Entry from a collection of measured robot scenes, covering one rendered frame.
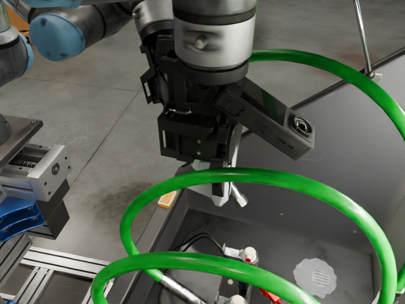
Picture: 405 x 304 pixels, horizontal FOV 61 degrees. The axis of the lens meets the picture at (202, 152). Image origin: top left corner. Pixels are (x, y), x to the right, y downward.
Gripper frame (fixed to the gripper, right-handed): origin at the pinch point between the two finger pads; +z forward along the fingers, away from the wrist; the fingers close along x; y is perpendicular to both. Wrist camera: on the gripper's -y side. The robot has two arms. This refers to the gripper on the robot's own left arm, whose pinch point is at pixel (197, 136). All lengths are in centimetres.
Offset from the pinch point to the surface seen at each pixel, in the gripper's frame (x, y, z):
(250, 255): 1.5, -6.5, 19.8
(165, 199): -6.1, 28.8, 10.2
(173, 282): 12.6, -2.0, 19.6
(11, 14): -54, 350, -221
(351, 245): -43, 8, 35
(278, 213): -31.0, 17.7, 22.3
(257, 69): -232, 188, -76
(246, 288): -0.6, -0.6, 26.5
